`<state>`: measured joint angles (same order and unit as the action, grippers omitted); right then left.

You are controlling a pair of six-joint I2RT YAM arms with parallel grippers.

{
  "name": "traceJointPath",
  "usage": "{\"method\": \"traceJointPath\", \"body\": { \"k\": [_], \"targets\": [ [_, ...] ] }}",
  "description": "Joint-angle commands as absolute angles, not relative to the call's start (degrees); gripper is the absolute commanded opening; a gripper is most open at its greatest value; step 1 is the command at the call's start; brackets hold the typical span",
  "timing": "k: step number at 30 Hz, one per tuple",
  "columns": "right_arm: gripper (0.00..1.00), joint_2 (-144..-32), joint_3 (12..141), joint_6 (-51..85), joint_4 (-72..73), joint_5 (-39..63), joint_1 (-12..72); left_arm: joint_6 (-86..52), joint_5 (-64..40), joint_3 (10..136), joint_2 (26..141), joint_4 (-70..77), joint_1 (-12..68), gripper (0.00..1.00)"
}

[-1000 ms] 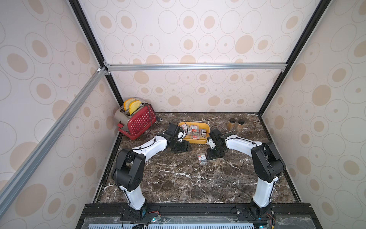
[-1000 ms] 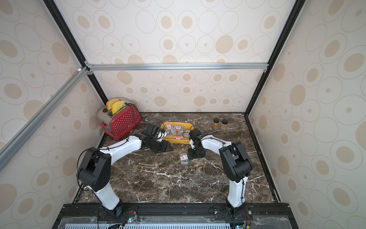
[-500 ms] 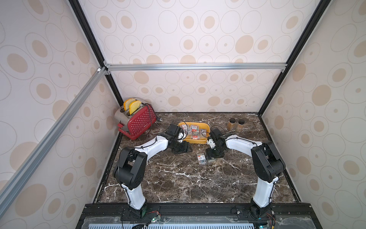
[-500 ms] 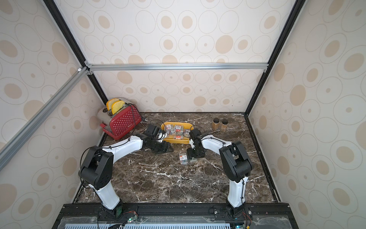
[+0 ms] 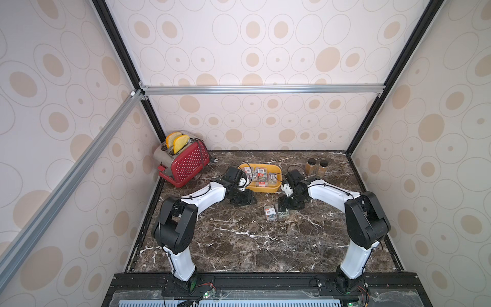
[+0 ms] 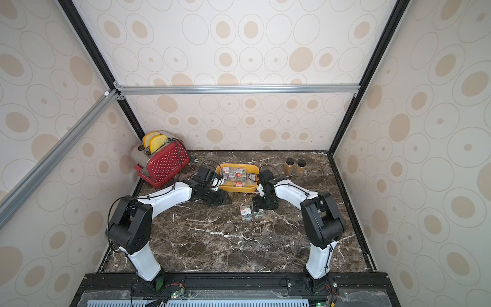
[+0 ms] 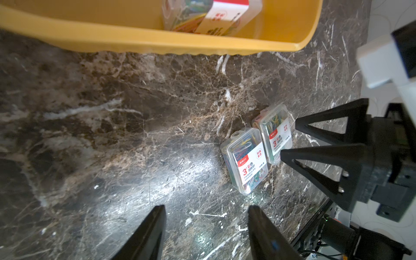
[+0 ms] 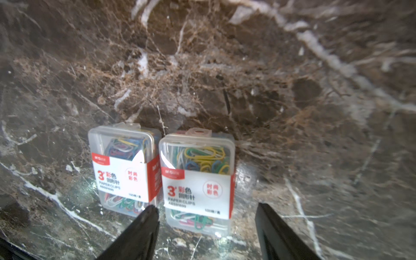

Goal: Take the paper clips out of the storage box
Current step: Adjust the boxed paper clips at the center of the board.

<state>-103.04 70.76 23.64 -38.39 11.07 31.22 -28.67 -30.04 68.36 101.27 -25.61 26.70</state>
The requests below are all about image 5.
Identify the brown spice jar right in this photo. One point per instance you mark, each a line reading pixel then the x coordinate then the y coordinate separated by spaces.
pixel 322 169

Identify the yellow plastic storage tray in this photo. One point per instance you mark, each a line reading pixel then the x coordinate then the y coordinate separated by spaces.
pixel 262 178

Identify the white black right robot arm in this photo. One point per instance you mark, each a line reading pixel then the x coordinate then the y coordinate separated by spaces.
pixel 366 221

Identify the horizontal aluminium frame bar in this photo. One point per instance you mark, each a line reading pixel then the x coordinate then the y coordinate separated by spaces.
pixel 261 89

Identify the yellow toast slice right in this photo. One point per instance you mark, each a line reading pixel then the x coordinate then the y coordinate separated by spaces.
pixel 180 142

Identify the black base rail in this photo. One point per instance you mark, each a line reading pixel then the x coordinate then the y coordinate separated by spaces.
pixel 265 289

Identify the clear paper clip box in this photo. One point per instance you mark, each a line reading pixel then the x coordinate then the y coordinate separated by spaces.
pixel 283 214
pixel 270 212

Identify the brown spice jar left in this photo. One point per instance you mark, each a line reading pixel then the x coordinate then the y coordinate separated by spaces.
pixel 311 167

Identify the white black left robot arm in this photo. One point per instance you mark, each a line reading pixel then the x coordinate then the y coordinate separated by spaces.
pixel 175 227

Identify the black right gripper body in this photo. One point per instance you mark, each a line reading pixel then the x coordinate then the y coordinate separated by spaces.
pixel 289 201

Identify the yellow toast slice left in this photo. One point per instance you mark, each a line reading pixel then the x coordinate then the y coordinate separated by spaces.
pixel 171 138

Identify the yellow toast slice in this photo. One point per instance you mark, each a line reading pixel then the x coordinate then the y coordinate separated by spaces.
pixel 180 142
pixel 171 138

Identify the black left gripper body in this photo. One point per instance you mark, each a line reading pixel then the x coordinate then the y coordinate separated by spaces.
pixel 241 197

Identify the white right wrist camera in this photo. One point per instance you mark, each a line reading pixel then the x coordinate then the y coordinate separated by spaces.
pixel 290 181

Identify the red polka dot toaster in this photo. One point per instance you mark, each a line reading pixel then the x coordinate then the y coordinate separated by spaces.
pixel 178 169

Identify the diagonal aluminium frame bar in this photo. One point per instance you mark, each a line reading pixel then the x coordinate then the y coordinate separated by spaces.
pixel 30 235

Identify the brown spice jar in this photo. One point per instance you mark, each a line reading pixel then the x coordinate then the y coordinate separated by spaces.
pixel 322 169
pixel 311 167

